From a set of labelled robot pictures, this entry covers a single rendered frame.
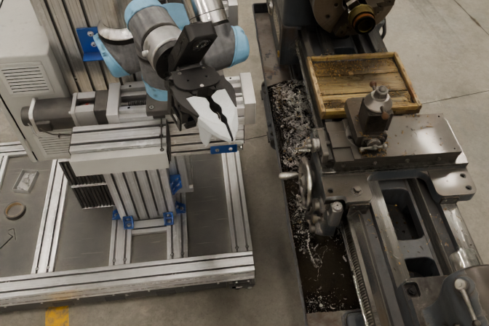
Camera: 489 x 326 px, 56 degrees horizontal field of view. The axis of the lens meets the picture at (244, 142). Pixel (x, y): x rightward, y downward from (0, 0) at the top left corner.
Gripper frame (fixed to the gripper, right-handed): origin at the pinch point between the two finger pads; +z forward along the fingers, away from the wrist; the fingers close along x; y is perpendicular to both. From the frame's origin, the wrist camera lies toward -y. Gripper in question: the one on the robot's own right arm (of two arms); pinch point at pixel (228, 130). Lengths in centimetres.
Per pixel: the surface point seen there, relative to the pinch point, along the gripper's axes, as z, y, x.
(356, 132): -26, 48, -62
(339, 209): -12, 63, -50
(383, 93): -25, 32, -64
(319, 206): -19, 71, -50
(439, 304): 25, 52, -48
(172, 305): -44, 158, -11
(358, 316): 10, 94, -52
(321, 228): -17, 81, -52
